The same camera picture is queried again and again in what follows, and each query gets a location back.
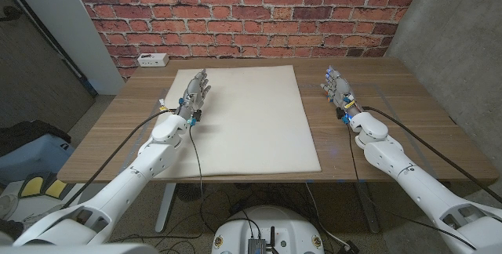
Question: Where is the yellow and black pad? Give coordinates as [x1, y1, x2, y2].
[19, 171, 70, 199]

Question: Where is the printed brick wall backdrop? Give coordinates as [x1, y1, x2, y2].
[64, 0, 427, 81]

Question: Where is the black cloth bundle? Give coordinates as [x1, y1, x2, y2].
[0, 119, 72, 157]

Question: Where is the small silver electronics box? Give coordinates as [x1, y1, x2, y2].
[246, 238, 267, 254]

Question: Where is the cream memory foam sheet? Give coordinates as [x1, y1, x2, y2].
[151, 64, 322, 180]

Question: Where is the dark table leg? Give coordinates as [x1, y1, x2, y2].
[355, 182, 381, 234]

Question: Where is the white table leg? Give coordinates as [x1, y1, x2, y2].
[155, 183, 177, 234]

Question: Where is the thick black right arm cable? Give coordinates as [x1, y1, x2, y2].
[362, 106, 502, 204]

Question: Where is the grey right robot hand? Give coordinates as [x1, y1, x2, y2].
[319, 65, 364, 124]

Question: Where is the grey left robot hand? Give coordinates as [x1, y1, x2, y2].
[175, 68, 213, 126]

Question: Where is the white power strip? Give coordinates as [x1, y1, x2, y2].
[136, 53, 170, 68]

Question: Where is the white floor cable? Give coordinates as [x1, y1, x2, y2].
[305, 183, 350, 250]

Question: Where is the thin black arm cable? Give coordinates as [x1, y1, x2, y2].
[187, 123, 207, 231]
[346, 123, 362, 187]

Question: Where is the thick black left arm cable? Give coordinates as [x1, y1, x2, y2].
[60, 107, 177, 210]

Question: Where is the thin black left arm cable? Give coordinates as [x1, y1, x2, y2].
[187, 123, 207, 231]

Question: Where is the white wall panel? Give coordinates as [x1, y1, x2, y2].
[3, 0, 126, 96]

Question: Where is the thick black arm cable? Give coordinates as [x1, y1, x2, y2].
[362, 106, 502, 204]
[60, 107, 177, 210]

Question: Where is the round black floor fan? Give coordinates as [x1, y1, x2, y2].
[175, 183, 207, 203]

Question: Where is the white robot torso base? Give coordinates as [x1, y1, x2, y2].
[211, 205, 326, 254]

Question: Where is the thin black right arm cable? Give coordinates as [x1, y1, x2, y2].
[346, 123, 362, 187]

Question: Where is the blue storage bin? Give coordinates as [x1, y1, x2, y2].
[0, 132, 75, 187]

